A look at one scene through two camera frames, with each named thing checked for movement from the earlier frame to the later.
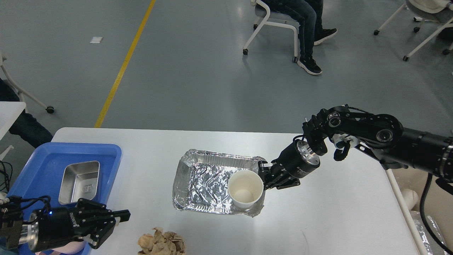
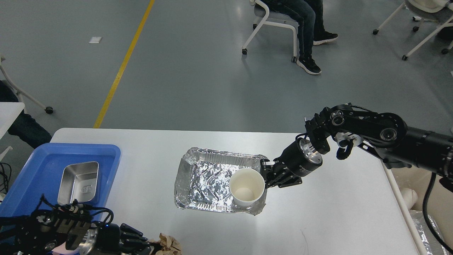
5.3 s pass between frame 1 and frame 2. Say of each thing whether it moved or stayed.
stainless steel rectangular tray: stayed
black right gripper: stayed
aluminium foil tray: stayed
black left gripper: moved
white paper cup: stayed
